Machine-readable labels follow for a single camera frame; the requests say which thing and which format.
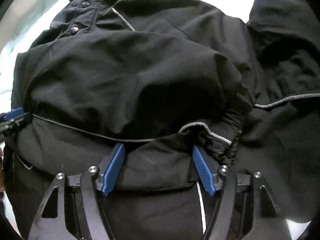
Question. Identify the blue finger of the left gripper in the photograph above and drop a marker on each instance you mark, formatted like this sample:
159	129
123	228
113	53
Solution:
11	115

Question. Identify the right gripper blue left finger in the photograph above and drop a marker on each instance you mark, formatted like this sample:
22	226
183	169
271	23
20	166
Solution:
109	169

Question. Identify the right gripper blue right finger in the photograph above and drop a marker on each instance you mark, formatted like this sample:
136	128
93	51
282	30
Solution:
207	169

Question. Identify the black hooded jacket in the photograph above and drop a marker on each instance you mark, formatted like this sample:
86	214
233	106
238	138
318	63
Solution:
155	99

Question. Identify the light blue bed quilt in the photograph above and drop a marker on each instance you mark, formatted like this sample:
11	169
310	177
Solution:
22	30

